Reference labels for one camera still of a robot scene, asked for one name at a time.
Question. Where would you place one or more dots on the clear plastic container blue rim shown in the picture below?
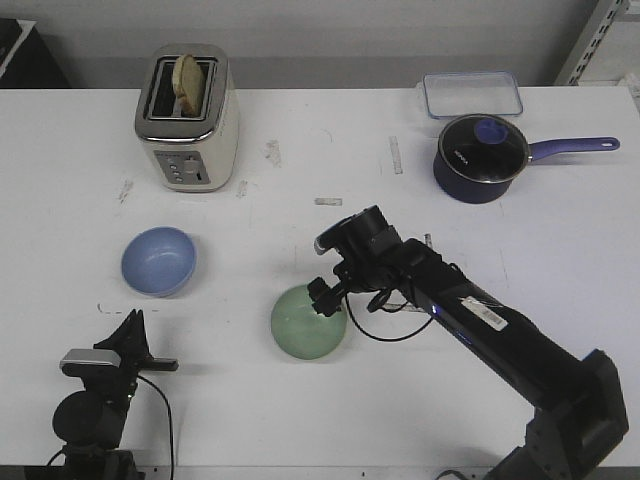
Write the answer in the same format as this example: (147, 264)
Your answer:
(452, 94)

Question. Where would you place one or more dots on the green bowl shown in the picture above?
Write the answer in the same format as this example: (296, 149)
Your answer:
(300, 331)

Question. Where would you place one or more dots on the dark blue saucepan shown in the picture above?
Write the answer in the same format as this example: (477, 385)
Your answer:
(472, 192)

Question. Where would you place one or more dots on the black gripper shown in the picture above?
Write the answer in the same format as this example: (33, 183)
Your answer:
(374, 269)
(129, 341)

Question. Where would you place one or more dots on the white metal shelf upright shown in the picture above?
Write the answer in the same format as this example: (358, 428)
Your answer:
(604, 14)

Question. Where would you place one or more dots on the toast slice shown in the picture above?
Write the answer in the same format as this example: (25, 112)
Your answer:
(188, 83)

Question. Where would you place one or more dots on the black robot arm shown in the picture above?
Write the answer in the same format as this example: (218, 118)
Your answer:
(580, 415)
(91, 421)

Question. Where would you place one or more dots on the glass pot lid blue knob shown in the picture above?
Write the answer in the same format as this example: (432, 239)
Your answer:
(483, 148)

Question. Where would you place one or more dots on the cream and chrome toaster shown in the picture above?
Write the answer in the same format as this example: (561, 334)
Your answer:
(191, 154)

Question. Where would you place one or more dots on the blue bowl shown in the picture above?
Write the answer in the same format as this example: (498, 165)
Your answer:
(159, 262)

